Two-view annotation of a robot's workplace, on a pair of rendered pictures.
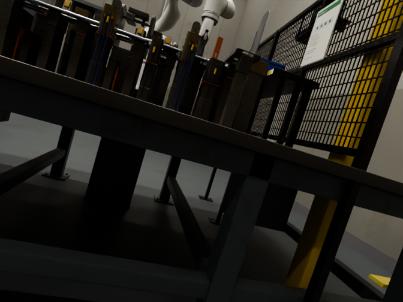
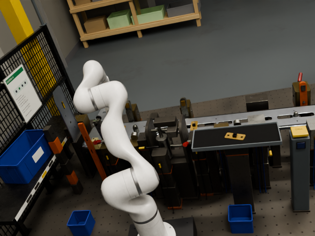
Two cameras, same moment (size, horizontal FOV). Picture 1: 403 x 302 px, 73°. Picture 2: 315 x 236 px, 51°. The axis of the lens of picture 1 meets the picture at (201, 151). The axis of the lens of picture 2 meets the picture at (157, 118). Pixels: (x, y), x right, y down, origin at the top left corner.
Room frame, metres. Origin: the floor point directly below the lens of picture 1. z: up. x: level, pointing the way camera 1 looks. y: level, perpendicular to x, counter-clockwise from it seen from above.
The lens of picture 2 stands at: (2.76, 1.16, 2.06)
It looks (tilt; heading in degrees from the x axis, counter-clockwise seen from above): 32 degrees down; 208
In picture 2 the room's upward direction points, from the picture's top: 16 degrees counter-clockwise
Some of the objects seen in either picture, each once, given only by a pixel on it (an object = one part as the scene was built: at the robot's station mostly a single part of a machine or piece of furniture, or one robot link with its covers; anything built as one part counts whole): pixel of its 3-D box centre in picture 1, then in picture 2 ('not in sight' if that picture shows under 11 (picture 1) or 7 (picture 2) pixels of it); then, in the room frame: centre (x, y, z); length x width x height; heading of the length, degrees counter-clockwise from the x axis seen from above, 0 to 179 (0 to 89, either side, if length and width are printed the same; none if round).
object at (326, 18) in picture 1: (322, 35); (23, 93); (1.40, -0.40, 1.30); 0.23 x 0.02 x 0.31; 10
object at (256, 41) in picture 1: (255, 45); (67, 114); (1.44, -0.10, 1.17); 0.12 x 0.01 x 0.34; 10
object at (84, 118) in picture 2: (246, 97); (88, 140); (1.33, -0.13, 0.88); 0.08 x 0.08 x 0.36; 10
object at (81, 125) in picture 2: (207, 80); (95, 158); (1.58, 0.08, 0.95); 0.03 x 0.01 x 0.50; 100
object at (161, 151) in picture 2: not in sight; (167, 182); (1.66, 0.54, 0.89); 0.09 x 0.08 x 0.38; 10
